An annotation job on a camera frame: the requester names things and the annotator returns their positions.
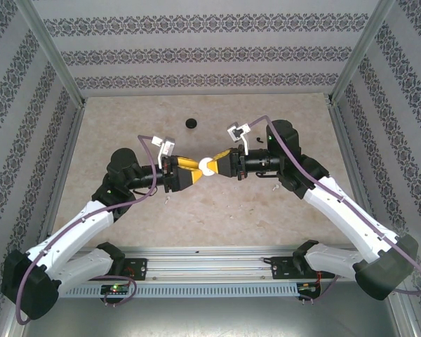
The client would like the white earbud charging case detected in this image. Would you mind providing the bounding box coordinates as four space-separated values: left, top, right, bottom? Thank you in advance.
198 157 215 176

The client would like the aluminium side rail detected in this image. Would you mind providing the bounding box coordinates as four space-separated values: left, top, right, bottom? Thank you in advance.
328 103 420 337
34 105 87 257

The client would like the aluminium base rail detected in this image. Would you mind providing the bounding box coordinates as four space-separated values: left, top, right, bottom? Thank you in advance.
80 246 399 282

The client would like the grey slotted cable duct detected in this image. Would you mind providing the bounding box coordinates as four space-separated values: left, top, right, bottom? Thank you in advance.
61 282 322 300

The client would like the aluminium frame post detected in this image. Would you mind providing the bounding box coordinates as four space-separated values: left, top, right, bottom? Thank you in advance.
13 0 87 108
328 0 397 106

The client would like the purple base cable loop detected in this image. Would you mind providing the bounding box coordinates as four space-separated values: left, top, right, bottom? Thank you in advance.
301 272 341 303
90 275 138 307

